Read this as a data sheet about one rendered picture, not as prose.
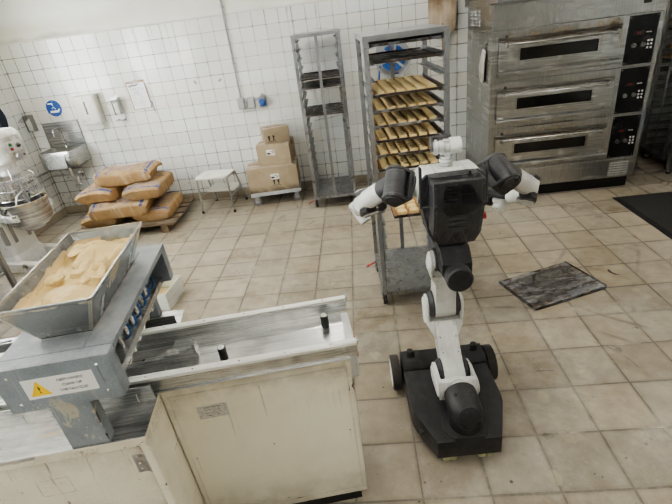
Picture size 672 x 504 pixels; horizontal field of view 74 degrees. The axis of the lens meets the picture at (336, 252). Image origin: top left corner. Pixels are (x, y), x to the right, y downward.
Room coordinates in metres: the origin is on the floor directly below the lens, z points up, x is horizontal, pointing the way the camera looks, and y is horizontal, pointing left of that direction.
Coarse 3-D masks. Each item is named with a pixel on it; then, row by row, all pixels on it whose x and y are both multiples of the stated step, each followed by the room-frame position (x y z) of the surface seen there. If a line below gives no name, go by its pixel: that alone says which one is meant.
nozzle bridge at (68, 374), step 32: (160, 256) 1.69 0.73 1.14; (128, 288) 1.38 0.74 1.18; (160, 288) 1.63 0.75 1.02; (32, 352) 1.07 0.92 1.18; (64, 352) 1.05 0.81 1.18; (96, 352) 1.03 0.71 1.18; (128, 352) 1.19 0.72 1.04; (0, 384) 1.00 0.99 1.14; (32, 384) 1.00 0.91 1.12; (64, 384) 1.01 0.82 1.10; (96, 384) 1.01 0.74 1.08; (128, 384) 1.05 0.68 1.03; (64, 416) 1.01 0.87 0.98; (96, 416) 1.01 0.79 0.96
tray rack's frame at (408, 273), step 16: (368, 32) 3.19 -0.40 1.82; (384, 32) 2.87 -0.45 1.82; (400, 32) 2.68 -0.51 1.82; (416, 32) 2.68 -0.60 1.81; (432, 32) 2.68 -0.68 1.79; (368, 144) 3.30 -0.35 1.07; (368, 160) 3.30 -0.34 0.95; (368, 176) 3.30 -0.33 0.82; (400, 224) 3.31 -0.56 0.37; (400, 240) 3.31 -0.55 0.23; (400, 256) 3.18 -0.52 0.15; (416, 256) 3.14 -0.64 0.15; (400, 272) 2.93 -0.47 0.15; (416, 272) 2.90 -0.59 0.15; (400, 288) 2.71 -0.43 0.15; (416, 288) 2.68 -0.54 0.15
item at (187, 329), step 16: (288, 304) 1.56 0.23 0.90; (304, 304) 1.55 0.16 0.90; (320, 304) 1.54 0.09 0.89; (336, 304) 1.55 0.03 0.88; (208, 320) 1.53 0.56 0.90; (224, 320) 1.52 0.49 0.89; (240, 320) 1.52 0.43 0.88; (256, 320) 1.53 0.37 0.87; (272, 320) 1.53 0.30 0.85; (144, 336) 1.50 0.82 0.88; (160, 336) 1.50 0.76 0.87; (176, 336) 1.51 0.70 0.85; (192, 336) 1.51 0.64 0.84
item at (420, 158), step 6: (390, 156) 2.94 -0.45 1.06; (396, 156) 2.96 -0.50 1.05; (402, 156) 2.90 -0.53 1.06; (408, 156) 2.89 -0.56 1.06; (414, 156) 2.86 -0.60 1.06; (420, 156) 2.85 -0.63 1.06; (426, 156) 2.89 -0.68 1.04; (432, 156) 2.81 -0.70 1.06; (378, 162) 2.90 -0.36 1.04; (384, 162) 2.82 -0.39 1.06; (390, 162) 2.80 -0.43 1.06; (396, 162) 2.79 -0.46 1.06; (402, 162) 2.78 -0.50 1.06; (408, 162) 2.82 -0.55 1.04; (414, 162) 2.74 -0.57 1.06; (420, 162) 2.74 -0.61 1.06; (426, 162) 2.72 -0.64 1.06; (432, 162) 2.72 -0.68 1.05; (384, 168) 2.73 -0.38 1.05
